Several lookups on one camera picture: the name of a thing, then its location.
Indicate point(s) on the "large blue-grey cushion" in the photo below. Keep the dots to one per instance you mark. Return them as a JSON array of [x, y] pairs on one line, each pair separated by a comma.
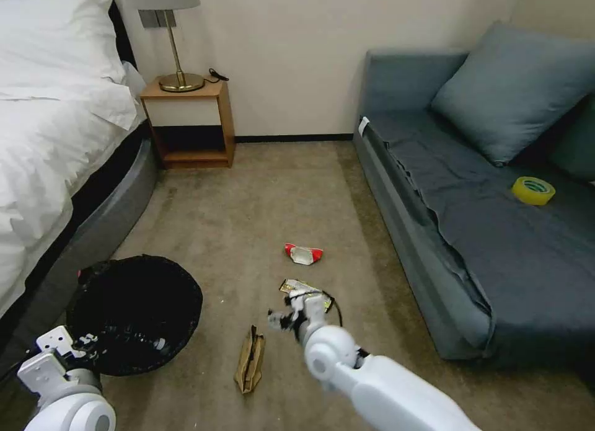
[[516, 87]]

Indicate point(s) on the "blue-grey sofa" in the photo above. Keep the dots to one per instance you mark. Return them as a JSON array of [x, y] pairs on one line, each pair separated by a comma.
[[488, 245]]

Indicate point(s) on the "grey wall switch panel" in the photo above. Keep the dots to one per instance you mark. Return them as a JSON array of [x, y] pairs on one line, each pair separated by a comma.
[[151, 19]]

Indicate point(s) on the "dark teal cushion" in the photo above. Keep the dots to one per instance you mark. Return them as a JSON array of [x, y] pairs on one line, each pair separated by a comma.
[[578, 147]]

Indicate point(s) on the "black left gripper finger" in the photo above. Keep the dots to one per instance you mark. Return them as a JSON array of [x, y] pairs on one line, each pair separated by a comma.
[[159, 344]]

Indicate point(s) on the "yellow tape roll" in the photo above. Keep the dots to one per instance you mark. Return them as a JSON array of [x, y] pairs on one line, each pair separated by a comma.
[[523, 191]]

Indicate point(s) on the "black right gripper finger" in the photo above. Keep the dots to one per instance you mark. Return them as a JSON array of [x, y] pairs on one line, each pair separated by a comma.
[[279, 320], [294, 296]]

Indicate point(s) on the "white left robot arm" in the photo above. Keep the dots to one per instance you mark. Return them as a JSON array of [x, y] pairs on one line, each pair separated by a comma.
[[74, 394]]

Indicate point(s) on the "grey upholstered bed base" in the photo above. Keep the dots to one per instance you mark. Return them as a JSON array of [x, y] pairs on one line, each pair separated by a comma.
[[125, 189]]

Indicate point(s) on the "white duvet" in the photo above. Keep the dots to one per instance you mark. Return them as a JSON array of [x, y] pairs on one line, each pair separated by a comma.
[[51, 152]]

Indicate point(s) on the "wooden nightstand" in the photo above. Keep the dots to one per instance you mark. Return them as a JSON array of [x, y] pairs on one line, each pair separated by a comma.
[[186, 110]]

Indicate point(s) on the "brass table lamp grey shade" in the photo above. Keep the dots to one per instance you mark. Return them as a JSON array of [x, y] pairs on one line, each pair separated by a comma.
[[181, 82]]

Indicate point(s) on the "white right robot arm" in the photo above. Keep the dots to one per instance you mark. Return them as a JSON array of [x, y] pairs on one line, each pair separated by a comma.
[[381, 384]]

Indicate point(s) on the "crumpled brown paper bag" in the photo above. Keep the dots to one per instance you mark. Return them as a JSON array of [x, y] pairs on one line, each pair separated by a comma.
[[251, 361]]

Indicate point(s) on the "white sofa tag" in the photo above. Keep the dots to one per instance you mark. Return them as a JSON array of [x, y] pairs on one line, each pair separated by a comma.
[[363, 125]]

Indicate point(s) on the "red and white crumpled wrapper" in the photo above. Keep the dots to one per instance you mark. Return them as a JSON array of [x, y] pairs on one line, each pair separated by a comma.
[[304, 254]]

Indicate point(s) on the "yellow and black snack wrapper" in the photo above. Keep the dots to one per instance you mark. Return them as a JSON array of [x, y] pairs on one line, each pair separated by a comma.
[[292, 286]]

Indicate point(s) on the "black trash bin with liner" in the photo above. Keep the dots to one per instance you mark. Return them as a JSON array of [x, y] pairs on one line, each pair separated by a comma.
[[135, 301]]

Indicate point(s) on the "white bed pillow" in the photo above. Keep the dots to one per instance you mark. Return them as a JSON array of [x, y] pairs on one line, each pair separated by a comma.
[[56, 35]]

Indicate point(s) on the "black headboard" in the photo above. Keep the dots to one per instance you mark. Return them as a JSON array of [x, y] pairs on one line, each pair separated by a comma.
[[122, 35]]

